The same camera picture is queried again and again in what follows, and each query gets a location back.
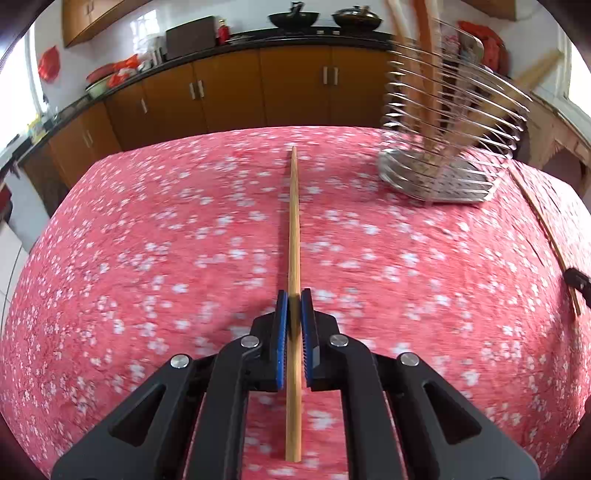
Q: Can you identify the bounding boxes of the green basin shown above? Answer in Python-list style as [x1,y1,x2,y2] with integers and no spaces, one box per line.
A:
[85,76,121,99]

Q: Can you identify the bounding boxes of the wooden side table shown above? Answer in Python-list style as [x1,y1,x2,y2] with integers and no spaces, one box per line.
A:
[508,69,591,178]

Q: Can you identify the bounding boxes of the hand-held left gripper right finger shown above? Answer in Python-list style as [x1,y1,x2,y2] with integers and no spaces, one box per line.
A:
[300,288,539,480]

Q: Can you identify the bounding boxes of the brown wall cabinet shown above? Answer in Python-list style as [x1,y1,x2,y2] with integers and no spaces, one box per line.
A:
[466,0,517,21]
[62,0,153,48]

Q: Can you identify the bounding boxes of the glass jars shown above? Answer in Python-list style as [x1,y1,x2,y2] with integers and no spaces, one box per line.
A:
[139,39,165,68]

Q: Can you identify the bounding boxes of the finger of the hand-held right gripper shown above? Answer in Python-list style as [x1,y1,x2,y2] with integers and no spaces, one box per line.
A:
[563,267,591,306]

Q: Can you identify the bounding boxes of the dark cutting board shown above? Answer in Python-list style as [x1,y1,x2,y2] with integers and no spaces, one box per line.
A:
[165,16,218,60]

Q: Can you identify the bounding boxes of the dark lidded pan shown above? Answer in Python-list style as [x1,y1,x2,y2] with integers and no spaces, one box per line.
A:
[331,6,384,32]

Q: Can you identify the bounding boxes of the brown lower kitchen cabinets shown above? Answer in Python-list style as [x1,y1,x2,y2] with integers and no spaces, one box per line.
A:
[23,45,393,188]

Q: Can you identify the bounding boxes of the black wok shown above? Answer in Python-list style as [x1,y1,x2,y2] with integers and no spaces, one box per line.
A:
[268,2,308,33]

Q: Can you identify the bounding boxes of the window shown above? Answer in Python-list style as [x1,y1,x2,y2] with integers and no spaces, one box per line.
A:
[558,28,591,117]
[0,28,38,154]

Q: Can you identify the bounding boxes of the black kitchen countertop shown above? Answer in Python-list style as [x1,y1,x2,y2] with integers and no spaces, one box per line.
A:
[0,28,398,153]

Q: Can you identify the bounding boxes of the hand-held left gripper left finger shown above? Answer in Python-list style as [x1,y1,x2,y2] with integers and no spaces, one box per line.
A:
[51,290,290,480]

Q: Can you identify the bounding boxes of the metal wire utensil holder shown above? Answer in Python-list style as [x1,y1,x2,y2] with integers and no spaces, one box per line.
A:
[378,18,532,205]

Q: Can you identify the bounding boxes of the hanging red plastic bag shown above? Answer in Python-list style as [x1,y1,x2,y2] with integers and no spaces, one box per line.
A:
[38,45,62,83]

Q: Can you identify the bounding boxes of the red plastic bags on basin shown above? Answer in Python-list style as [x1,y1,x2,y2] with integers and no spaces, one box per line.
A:
[85,54,141,88]

